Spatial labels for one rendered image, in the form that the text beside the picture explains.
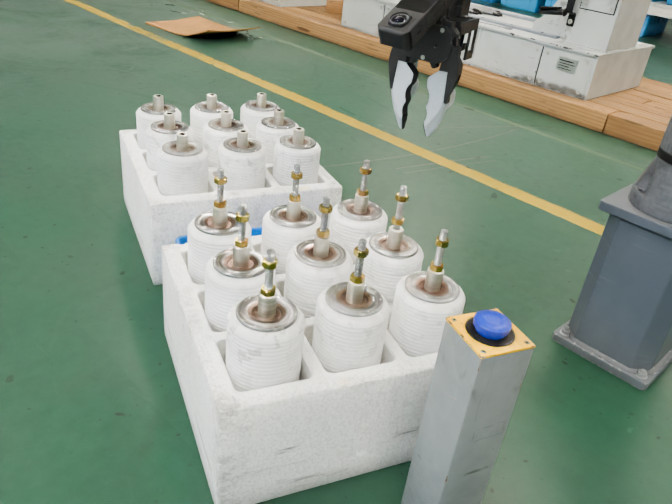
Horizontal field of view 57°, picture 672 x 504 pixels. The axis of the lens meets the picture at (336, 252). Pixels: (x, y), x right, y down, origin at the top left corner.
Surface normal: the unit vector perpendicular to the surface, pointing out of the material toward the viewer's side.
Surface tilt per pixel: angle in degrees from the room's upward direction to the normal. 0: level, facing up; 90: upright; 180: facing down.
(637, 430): 0
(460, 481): 90
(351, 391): 90
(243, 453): 90
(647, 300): 90
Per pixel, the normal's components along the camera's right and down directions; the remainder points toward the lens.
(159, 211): 0.41, 0.50
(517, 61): -0.72, 0.28
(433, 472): -0.92, 0.11
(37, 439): 0.11, -0.86
